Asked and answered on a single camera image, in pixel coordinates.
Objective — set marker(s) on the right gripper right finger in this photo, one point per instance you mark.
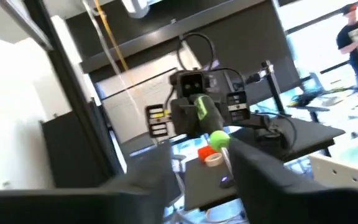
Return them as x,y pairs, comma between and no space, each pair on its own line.
291,202

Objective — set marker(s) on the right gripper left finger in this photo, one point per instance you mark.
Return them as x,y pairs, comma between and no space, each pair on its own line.
104,205

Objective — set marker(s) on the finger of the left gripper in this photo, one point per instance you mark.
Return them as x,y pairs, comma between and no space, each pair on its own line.
183,119
223,113

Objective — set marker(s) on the green and black screwdriver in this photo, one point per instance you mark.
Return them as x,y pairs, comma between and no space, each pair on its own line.
210,119

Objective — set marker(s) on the small orange red object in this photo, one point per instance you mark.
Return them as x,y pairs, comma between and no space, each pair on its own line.
204,152

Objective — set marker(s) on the black pole with clamp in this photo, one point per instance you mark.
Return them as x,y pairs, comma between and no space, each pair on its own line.
273,90

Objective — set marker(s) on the beige tape roll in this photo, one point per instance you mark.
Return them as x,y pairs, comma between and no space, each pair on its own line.
213,159

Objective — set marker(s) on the black cabinet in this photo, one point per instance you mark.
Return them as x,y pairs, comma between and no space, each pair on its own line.
70,149

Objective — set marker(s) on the black computer mouse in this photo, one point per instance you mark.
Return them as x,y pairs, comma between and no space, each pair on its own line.
227,183

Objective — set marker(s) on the person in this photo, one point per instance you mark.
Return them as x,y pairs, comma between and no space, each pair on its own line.
357,40

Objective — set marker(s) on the black aluminium table frame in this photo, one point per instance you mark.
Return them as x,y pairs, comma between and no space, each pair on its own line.
73,81

